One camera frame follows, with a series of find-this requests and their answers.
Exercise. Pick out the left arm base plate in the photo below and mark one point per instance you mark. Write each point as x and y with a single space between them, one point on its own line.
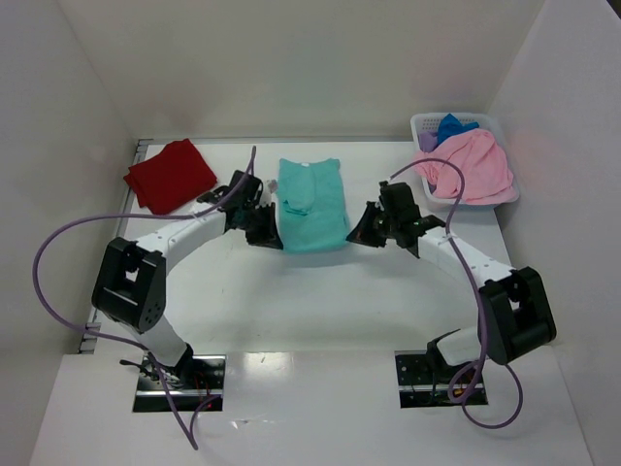
207 380

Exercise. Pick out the teal t shirt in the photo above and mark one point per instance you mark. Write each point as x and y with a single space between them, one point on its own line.
312 213

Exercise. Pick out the blue t shirt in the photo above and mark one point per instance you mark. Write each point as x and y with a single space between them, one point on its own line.
451 126

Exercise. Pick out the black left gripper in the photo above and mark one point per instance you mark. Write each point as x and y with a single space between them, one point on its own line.
253 221

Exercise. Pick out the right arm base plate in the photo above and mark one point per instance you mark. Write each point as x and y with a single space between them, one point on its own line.
422 386

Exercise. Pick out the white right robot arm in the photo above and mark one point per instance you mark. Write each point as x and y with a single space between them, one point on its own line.
514 315

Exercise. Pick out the purple t shirt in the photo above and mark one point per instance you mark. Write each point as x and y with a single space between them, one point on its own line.
428 141

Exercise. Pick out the white plastic laundry basket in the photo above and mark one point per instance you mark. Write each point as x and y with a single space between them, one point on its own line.
430 122

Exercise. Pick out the pink t shirt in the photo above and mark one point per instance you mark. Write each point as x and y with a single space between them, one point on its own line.
481 160

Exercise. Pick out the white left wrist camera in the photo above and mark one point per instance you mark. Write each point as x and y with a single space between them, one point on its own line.
271 186

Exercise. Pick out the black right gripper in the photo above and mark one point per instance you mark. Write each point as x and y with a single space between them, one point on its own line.
379 225

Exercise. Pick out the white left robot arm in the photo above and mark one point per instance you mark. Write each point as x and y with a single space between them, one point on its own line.
131 285

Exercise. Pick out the red folded t shirt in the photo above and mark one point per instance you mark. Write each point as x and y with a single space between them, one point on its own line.
175 176

